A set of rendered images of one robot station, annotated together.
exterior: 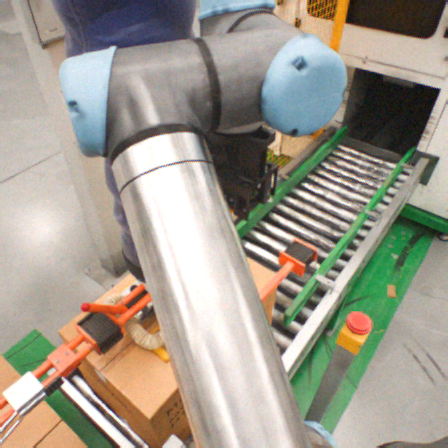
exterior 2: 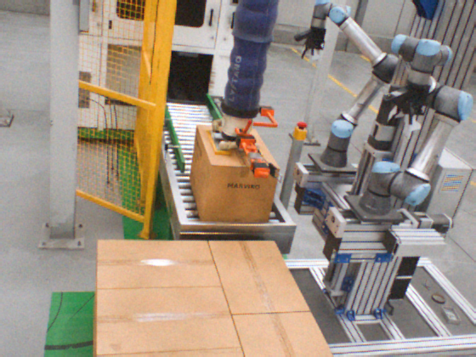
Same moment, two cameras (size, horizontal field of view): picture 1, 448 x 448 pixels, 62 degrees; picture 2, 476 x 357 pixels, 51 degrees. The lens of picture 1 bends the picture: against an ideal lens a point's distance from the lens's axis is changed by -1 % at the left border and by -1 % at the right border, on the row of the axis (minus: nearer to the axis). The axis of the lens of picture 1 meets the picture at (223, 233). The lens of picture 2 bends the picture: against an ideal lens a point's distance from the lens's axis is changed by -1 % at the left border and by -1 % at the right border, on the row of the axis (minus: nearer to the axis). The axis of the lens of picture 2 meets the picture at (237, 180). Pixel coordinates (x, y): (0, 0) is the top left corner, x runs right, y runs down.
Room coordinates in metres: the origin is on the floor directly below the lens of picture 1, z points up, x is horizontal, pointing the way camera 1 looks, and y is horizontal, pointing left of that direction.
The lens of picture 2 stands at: (-0.92, 2.46, 2.10)
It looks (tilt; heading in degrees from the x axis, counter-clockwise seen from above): 26 degrees down; 304
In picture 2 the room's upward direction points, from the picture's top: 11 degrees clockwise
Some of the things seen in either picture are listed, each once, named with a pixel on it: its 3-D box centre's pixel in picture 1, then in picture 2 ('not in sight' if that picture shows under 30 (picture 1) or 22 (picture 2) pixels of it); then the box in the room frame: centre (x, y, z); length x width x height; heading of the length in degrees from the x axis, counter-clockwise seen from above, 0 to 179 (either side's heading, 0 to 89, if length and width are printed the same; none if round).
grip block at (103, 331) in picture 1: (100, 330); (246, 141); (0.52, 0.32, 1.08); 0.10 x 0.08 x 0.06; 50
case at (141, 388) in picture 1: (179, 334); (230, 173); (0.70, 0.15, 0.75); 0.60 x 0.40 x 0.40; 141
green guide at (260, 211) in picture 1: (282, 182); (165, 123); (1.80, -0.35, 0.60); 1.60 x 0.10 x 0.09; 142
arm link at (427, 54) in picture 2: not in sight; (426, 55); (-0.36, 0.59, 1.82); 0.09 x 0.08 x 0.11; 83
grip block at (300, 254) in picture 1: (298, 256); (266, 110); (0.78, -0.23, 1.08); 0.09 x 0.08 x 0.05; 50
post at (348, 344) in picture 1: (323, 398); (286, 193); (0.58, -0.38, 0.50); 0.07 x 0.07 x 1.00; 52
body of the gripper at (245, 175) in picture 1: (237, 164); (315, 37); (0.43, -0.02, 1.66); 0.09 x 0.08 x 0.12; 53
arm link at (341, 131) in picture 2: not in sight; (340, 134); (0.13, 0.00, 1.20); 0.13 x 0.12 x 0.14; 113
